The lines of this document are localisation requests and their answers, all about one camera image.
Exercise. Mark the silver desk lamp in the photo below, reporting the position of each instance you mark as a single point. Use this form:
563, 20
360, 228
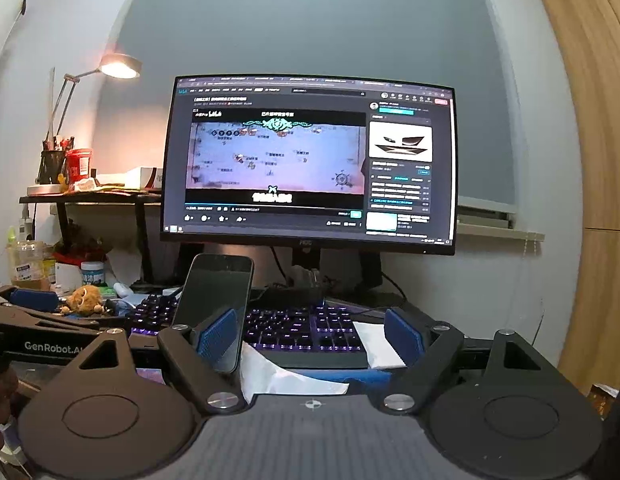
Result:
121, 66

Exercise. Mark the black pen holder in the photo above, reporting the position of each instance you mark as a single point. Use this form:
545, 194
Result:
52, 165

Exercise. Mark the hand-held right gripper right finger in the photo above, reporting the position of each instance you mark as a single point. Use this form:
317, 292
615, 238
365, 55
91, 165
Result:
402, 335

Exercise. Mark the brown plush toy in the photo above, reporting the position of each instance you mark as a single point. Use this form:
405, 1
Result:
85, 300

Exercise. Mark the red container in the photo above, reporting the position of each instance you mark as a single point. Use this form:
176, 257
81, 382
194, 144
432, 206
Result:
80, 165

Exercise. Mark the clear plastic jar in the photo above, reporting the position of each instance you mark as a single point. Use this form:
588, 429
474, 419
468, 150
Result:
25, 265

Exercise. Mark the white cardboard box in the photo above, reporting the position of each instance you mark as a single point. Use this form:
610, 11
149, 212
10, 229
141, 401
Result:
140, 177

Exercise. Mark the black desk shelf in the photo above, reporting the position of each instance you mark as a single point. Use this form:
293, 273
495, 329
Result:
90, 196

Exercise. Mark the black smartphone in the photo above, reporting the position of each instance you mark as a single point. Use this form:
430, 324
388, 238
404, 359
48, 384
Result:
210, 290

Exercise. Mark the backlit black keyboard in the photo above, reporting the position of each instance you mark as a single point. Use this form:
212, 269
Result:
290, 325

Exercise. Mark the white window sill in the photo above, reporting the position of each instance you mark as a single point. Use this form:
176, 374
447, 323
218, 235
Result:
494, 232

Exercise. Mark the green cap bottle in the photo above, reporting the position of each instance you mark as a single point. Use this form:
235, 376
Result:
12, 236

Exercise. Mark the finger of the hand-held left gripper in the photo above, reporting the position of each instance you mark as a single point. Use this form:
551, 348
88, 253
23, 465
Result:
50, 319
32, 299

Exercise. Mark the folded white tissue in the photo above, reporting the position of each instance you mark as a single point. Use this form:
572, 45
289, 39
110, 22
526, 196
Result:
372, 345

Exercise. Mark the blue desk mat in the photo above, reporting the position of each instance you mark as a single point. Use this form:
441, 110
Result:
360, 376

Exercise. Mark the wooden wardrobe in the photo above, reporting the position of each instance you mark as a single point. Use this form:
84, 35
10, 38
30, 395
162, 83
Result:
594, 160

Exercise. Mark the white standing air conditioner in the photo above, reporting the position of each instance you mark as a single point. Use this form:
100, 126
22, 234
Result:
2, 25

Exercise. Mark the white lid blue label jar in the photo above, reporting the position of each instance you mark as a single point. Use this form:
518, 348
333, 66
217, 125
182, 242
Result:
92, 275

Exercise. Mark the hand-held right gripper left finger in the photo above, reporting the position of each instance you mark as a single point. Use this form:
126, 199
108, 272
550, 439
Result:
217, 337

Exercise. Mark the white tissue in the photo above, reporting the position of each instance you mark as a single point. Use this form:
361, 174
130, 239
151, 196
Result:
280, 380
372, 345

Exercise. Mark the yellow label jar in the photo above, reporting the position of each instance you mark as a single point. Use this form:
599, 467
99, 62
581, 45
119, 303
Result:
50, 272

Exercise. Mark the black computer monitor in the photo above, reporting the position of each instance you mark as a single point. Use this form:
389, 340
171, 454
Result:
310, 160

